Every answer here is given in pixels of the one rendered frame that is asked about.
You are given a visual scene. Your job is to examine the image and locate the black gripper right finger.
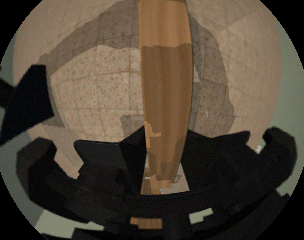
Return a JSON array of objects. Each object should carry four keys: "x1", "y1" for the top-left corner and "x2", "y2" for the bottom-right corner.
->
[{"x1": 180, "y1": 129, "x2": 251, "y2": 191}]

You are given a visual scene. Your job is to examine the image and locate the wooden post with slot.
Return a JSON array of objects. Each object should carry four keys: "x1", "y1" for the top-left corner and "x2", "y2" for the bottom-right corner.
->
[{"x1": 131, "y1": 168, "x2": 163, "y2": 229}]

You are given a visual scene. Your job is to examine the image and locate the dark brown wooden rail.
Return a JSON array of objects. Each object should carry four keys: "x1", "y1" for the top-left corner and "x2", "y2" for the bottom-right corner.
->
[{"x1": 137, "y1": 0, "x2": 193, "y2": 191}]

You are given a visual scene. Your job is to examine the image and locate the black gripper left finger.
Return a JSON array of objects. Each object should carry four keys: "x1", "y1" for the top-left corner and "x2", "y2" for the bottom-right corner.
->
[{"x1": 73, "y1": 124, "x2": 147, "y2": 195}]

